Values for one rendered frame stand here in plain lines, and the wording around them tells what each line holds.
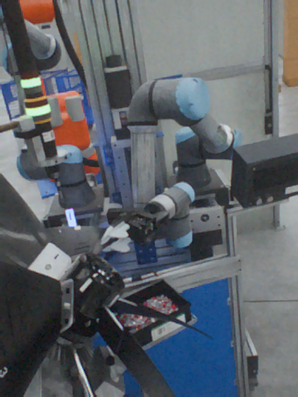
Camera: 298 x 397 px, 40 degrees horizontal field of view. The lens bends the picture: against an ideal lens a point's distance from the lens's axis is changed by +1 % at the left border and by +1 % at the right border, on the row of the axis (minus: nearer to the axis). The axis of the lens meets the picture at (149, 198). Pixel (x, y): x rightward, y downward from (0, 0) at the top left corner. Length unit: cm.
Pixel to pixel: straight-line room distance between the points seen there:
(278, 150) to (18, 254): 89
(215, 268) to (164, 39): 165
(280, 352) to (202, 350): 73
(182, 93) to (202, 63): 164
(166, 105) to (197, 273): 62
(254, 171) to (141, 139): 38
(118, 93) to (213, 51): 131
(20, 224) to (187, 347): 101
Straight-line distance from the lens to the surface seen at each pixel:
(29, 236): 88
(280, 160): 137
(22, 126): 80
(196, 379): 183
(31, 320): 67
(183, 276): 147
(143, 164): 126
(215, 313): 164
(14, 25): 80
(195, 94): 118
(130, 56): 170
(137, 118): 125
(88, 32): 170
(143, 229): 107
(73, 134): 479
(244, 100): 296
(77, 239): 109
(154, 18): 270
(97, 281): 81
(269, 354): 236
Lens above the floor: 169
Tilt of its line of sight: 24 degrees down
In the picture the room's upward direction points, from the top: 9 degrees counter-clockwise
